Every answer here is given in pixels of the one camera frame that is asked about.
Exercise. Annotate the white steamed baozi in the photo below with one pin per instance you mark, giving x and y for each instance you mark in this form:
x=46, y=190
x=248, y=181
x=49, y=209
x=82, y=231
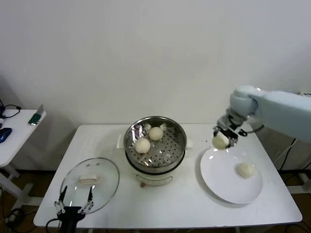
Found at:
x=142, y=146
x=219, y=142
x=155, y=133
x=246, y=170

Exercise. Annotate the white side table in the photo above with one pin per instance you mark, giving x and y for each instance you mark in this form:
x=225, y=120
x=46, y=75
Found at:
x=17, y=136

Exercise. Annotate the dark laptop screen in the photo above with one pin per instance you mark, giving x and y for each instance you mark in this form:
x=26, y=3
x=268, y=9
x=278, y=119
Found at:
x=1, y=105

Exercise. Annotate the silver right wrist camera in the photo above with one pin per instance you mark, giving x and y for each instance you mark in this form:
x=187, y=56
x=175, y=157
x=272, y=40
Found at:
x=229, y=122

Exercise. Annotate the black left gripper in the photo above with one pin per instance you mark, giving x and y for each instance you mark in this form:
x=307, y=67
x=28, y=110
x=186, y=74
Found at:
x=70, y=216

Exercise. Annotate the blue computer mouse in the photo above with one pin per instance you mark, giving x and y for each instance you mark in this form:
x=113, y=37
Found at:
x=5, y=134

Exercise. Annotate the white round plate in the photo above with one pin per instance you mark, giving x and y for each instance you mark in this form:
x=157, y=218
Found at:
x=223, y=177

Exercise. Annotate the scattered dark crumbs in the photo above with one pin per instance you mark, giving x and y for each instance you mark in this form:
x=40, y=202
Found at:
x=207, y=140

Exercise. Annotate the white electric pot base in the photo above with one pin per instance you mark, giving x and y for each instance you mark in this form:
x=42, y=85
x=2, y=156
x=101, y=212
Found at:
x=153, y=178

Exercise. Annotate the stainless steel steamer basket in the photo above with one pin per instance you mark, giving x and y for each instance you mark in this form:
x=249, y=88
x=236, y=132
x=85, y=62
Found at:
x=165, y=155

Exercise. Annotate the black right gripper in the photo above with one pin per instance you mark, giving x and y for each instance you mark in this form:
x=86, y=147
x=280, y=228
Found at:
x=228, y=134

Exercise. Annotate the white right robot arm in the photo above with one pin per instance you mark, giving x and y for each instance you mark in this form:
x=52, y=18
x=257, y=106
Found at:
x=279, y=111

